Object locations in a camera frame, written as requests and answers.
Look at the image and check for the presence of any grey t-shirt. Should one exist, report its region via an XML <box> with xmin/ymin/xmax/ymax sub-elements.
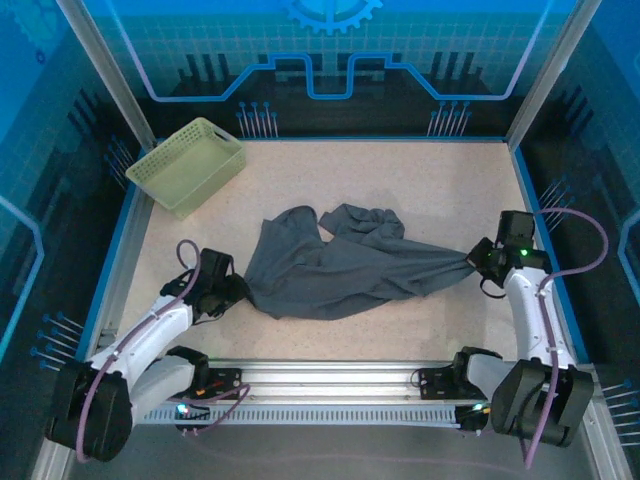
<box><xmin>243</xmin><ymin>203</ymin><xmax>476</xmax><ymax>322</ymax></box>

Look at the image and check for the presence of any green plastic basket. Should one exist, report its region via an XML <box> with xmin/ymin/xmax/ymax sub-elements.
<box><xmin>124</xmin><ymin>117</ymin><xmax>248</xmax><ymax>221</ymax></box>

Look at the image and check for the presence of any black controller box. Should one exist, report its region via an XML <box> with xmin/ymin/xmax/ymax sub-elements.
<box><xmin>173</xmin><ymin>399</ymin><xmax>211</xmax><ymax>434</ymax></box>
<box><xmin>457</xmin><ymin>404</ymin><xmax>494</xmax><ymax>436</ymax></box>

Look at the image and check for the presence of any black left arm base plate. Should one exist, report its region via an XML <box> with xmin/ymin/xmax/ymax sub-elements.
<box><xmin>199</xmin><ymin>367</ymin><xmax>245</xmax><ymax>401</ymax></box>

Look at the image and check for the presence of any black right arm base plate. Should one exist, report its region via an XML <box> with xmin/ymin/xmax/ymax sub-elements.
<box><xmin>417</xmin><ymin>367</ymin><xmax>471</xmax><ymax>401</ymax></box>

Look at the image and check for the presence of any aluminium frame post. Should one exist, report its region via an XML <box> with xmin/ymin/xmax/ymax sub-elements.
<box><xmin>54</xmin><ymin>0</ymin><xmax>159</xmax><ymax>149</ymax></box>
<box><xmin>504</xmin><ymin>0</ymin><xmax>599</xmax><ymax>149</ymax></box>

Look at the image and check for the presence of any aluminium mounting rail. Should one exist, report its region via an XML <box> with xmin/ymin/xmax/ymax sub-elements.
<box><xmin>134</xmin><ymin>357</ymin><xmax>501</xmax><ymax>407</ymax></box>

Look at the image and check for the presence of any slotted grey cable duct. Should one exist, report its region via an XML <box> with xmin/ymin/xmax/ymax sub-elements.
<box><xmin>134</xmin><ymin>403</ymin><xmax>464</xmax><ymax>429</ymax></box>

